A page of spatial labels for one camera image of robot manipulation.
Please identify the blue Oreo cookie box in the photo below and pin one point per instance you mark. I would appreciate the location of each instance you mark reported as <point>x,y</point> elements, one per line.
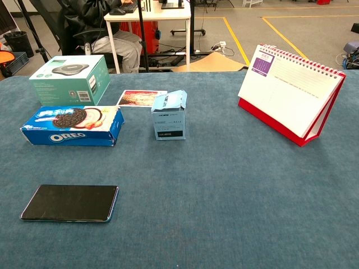
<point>73,137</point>

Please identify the thin teal stick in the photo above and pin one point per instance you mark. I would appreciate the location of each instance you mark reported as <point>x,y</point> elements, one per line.
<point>70,201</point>

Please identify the office chair base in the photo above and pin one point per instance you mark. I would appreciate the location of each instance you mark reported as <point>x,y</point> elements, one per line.
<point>53,22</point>

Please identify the black trash bin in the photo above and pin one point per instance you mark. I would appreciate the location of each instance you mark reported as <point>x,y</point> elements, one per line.
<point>18,43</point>

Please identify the blue table mat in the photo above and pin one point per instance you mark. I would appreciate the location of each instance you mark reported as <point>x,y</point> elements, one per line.
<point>224,196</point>

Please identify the black tripod stand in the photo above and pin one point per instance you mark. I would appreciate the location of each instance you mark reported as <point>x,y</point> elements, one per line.
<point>143,33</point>
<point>31,28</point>

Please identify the red white snack box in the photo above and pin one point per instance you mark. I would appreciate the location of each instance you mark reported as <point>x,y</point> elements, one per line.
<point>286,92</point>

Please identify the seated person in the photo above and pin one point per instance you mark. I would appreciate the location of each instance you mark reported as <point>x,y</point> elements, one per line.
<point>84,14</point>

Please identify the red photo postcard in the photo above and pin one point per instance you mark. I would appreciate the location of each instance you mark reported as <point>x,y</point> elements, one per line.
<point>134,98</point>

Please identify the white power strip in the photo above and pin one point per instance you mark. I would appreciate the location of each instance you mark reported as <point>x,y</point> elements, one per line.
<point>222,44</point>

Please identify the dark blue plastic crate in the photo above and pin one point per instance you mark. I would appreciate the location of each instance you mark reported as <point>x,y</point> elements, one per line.
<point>18,63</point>

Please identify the black computer mouse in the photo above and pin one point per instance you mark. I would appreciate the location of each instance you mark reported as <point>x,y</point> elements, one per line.
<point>117,11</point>

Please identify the teal speakerphone product box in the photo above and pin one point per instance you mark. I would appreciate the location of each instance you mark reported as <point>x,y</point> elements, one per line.
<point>70,84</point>

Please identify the white desk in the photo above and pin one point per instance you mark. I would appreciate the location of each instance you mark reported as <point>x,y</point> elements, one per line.
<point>157,14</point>

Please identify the orange object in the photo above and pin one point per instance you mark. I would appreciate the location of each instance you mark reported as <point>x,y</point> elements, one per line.
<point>6,54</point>

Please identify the black rolling stand base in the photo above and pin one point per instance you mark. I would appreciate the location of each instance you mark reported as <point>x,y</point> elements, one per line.
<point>186,30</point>

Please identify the red cabinet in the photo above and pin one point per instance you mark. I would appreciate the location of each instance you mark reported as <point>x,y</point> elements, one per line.
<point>134,28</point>

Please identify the black keyboard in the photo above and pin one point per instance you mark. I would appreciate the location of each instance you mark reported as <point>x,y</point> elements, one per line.
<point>129,8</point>

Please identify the small light blue carton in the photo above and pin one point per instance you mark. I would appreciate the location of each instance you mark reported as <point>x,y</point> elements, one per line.
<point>169,123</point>

